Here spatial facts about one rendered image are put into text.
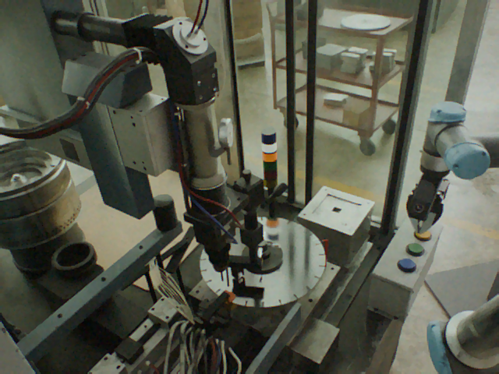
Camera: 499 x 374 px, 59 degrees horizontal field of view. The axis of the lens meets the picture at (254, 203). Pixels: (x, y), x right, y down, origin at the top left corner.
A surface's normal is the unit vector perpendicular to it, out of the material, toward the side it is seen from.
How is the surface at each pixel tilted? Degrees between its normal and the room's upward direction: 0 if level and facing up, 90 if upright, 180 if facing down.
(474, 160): 91
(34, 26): 90
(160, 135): 90
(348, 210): 0
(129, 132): 90
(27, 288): 0
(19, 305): 0
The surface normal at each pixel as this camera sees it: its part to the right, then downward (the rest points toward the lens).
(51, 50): -0.55, 0.54
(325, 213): -0.06, -0.79
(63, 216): 0.89, 0.23
